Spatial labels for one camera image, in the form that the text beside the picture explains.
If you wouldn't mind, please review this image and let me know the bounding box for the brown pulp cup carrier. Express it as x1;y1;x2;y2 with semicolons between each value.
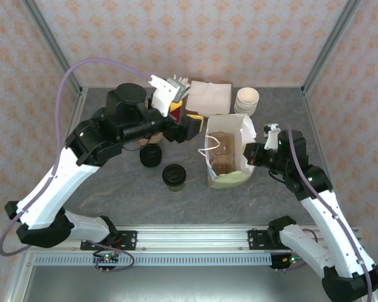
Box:
207;131;237;177
137;131;164;146

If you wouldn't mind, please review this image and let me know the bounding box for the paper takeout bag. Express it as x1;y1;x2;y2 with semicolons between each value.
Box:
197;113;258;189

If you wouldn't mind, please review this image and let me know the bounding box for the black plastic cup lid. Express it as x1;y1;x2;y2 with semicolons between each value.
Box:
140;152;163;168
139;143;163;163
162;163;186;186

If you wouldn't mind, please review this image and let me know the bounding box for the white napkin stack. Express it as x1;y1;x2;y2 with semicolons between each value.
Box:
186;81;233;116

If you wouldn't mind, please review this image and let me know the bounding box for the stack of napkins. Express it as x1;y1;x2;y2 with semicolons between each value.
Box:
185;77;234;119

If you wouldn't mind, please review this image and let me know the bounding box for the small control circuit board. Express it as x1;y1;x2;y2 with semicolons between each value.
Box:
269;251;308;271
92;250;121;273

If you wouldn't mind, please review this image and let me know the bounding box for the grey metal base tray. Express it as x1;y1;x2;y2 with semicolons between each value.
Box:
4;251;378;302

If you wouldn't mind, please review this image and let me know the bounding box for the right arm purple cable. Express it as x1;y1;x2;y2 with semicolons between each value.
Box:
280;124;374;302

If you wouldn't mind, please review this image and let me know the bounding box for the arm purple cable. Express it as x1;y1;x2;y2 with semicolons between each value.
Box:
0;58;154;273
280;124;374;302

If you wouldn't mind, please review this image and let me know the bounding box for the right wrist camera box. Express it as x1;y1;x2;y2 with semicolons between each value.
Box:
263;123;282;150

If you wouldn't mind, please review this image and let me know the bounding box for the aluminium table side rail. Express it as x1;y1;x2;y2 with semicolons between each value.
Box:
37;87;89;228
301;87;349;228

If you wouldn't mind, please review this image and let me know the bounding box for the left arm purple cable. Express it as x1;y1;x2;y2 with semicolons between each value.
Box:
0;58;154;273

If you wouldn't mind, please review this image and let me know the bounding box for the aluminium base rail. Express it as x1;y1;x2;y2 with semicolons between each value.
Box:
20;223;365;252

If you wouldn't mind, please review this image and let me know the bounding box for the aluminium frame post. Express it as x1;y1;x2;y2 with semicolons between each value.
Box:
302;0;362;95
20;0;84;97

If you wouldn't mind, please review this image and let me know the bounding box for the grey slotted cable duct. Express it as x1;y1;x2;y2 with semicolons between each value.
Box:
33;255;273;267

